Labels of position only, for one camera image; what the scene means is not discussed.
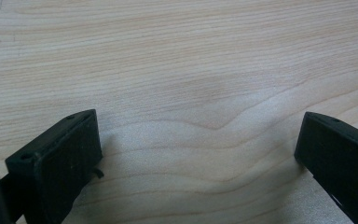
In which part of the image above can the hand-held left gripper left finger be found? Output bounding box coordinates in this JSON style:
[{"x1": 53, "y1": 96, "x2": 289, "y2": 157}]
[{"x1": 0, "y1": 108, "x2": 104, "y2": 224}]

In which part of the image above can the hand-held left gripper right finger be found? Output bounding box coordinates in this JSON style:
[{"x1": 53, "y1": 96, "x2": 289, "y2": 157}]
[{"x1": 294, "y1": 111, "x2": 358, "y2": 224}]

